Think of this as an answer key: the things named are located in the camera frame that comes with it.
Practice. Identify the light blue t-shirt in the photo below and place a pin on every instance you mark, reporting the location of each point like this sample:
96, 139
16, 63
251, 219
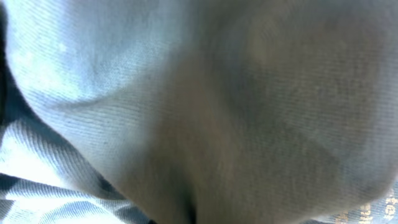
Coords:
198, 111

